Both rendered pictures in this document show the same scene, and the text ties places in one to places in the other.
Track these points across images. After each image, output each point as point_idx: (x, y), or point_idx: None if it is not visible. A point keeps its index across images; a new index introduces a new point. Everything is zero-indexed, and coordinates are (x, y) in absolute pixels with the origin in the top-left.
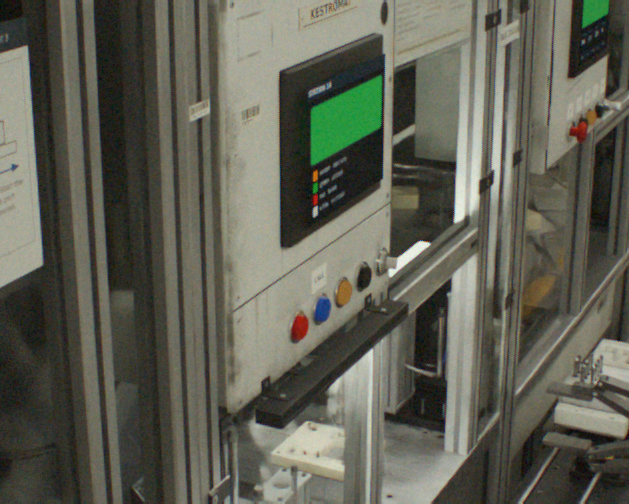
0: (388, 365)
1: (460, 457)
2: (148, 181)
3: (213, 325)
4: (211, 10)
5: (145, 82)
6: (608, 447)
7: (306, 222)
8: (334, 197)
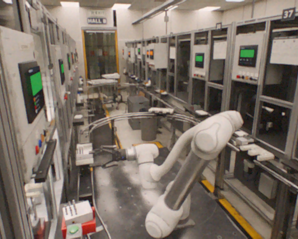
0: None
1: (61, 179)
2: None
3: (17, 153)
4: None
5: None
6: (106, 162)
7: (33, 115)
8: (39, 107)
